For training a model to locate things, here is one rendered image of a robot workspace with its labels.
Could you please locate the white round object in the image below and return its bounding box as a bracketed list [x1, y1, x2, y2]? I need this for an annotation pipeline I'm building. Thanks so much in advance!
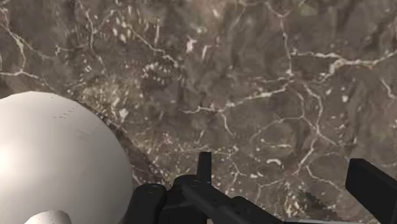
[0, 90, 134, 224]

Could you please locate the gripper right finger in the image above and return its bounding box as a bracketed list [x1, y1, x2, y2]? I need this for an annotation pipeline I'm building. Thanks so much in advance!
[345, 158, 397, 224]

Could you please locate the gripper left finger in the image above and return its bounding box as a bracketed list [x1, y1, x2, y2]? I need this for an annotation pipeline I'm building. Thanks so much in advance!
[119, 151, 284, 224]

